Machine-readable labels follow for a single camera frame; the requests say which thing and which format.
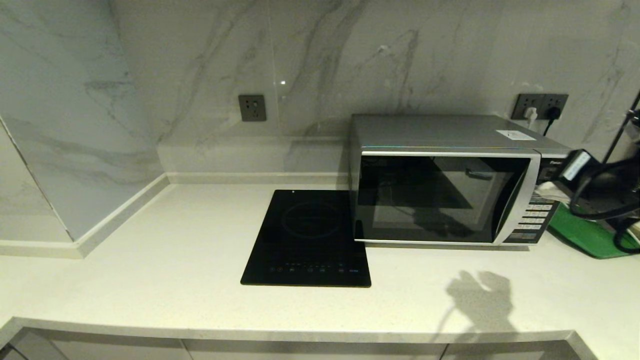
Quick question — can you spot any black glass microwave door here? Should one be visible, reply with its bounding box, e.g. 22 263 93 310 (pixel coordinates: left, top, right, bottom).
354 151 542 246

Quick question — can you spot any silver microwave oven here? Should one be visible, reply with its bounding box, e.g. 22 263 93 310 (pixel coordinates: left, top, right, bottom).
349 114 573 247

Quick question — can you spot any green plastic tray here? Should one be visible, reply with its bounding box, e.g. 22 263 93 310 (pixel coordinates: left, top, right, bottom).
547 202 640 260

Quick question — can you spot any grey cabinet front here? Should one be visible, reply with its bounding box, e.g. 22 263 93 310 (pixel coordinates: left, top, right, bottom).
11 328 193 360
182 339 447 360
441 340 583 360

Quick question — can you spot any black induction cooktop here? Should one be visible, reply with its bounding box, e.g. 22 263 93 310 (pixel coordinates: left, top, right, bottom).
240 189 372 288

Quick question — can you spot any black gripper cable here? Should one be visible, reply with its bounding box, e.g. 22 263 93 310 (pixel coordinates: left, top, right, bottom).
569 159 640 254

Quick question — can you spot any grey double wall socket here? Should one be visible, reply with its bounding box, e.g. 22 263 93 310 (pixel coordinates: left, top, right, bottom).
511 93 570 121

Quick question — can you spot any grey single wall socket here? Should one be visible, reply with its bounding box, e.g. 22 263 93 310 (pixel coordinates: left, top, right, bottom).
238 94 267 122

